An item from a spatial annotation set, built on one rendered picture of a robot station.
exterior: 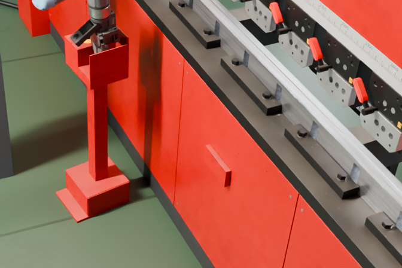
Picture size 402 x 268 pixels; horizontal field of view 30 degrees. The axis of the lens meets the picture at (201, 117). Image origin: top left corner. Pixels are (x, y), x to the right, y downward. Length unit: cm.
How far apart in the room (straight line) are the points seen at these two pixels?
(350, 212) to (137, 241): 124
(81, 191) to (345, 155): 135
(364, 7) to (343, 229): 58
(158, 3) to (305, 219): 109
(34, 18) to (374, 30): 264
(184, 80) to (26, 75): 148
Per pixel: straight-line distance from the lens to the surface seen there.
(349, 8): 196
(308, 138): 224
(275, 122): 232
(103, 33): 268
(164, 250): 308
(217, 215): 273
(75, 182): 318
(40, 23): 426
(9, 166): 336
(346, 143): 215
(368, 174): 208
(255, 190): 240
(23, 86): 391
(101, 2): 260
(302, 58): 217
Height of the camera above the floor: 231
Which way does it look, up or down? 38 degrees down
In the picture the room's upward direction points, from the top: 5 degrees clockwise
